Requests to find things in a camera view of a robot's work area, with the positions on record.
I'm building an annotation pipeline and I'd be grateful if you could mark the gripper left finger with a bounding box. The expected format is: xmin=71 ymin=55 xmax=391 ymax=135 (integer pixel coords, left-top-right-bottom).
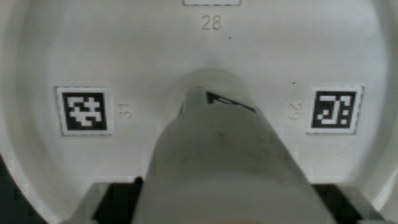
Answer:
xmin=59 ymin=176 xmax=146 ymax=224

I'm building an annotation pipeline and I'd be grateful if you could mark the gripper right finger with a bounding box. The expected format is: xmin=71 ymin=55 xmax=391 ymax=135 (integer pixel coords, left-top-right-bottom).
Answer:
xmin=311 ymin=182 xmax=388 ymax=224

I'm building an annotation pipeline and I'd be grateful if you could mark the white cylindrical table leg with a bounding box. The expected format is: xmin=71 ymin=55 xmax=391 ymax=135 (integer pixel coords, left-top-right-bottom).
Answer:
xmin=132 ymin=70 xmax=338 ymax=224

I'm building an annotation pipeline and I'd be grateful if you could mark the white round table top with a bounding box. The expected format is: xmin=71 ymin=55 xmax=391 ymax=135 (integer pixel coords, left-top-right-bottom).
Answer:
xmin=0 ymin=0 xmax=398 ymax=224

